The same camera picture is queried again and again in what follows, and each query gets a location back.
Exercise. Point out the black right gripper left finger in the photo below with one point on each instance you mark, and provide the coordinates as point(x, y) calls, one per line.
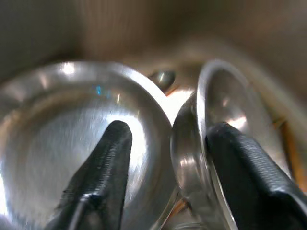
point(103, 179)

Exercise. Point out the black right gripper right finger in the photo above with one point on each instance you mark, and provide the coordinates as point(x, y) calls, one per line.
point(251, 187)

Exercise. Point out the stainless steel bowl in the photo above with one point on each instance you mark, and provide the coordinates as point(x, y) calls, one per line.
point(187, 155)
point(48, 143)

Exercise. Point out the brown wooden chopstick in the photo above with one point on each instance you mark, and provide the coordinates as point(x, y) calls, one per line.
point(170, 91)
point(293, 155)

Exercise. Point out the stainless steel double sink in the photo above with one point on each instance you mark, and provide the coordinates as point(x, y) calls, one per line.
point(168, 28)

